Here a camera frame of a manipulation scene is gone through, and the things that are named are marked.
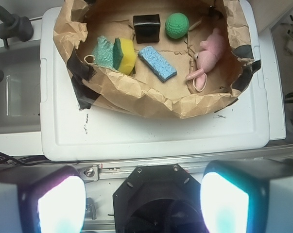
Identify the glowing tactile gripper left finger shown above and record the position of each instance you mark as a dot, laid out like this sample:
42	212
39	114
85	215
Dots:
41	199

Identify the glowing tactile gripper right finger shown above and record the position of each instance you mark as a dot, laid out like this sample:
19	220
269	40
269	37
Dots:
248	196

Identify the blue sponge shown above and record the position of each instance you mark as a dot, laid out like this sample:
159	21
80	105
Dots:
157	63

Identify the yellow green scrub sponge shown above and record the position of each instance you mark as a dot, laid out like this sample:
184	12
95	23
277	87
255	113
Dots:
124	56

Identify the white plastic tray lid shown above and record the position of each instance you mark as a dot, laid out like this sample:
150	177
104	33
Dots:
68	133

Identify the white sink basin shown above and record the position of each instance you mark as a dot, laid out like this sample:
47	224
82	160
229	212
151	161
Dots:
20	88

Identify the pink plush bunny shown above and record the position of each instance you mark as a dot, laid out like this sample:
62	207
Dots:
213	49

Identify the crumpled brown paper liner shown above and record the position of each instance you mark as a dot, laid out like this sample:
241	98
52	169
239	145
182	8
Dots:
141	93

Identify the teal mesh cloth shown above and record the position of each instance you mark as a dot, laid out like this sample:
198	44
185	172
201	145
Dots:
102	54

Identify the green dimpled ball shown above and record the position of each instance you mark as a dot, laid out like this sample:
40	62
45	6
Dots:
177	25

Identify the black cube box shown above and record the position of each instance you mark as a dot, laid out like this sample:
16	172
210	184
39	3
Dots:
147	28

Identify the aluminium frame rail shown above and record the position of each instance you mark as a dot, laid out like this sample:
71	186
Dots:
117	169

